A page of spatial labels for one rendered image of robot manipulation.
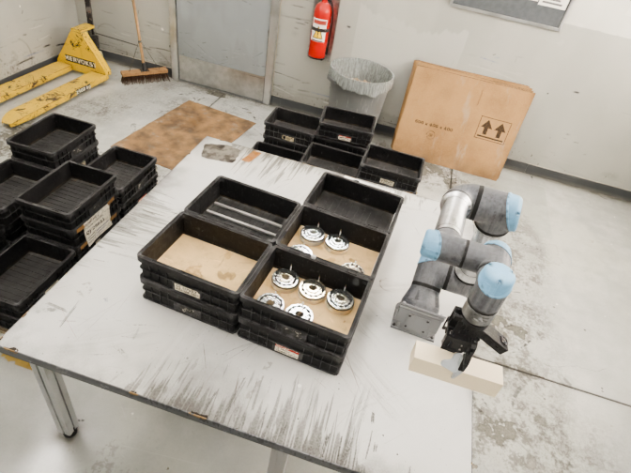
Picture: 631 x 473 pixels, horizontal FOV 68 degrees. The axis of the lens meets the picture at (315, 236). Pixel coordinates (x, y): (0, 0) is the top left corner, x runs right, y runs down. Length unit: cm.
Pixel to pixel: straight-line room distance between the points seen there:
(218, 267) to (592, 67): 367
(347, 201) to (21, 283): 164
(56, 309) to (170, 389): 54
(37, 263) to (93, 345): 106
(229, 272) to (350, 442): 74
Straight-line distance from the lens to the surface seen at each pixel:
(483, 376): 136
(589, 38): 458
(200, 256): 186
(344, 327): 168
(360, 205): 225
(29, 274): 272
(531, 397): 294
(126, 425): 242
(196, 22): 502
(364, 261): 194
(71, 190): 285
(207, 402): 163
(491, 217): 155
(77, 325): 187
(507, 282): 111
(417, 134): 449
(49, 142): 330
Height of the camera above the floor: 212
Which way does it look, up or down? 40 degrees down
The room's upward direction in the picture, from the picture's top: 12 degrees clockwise
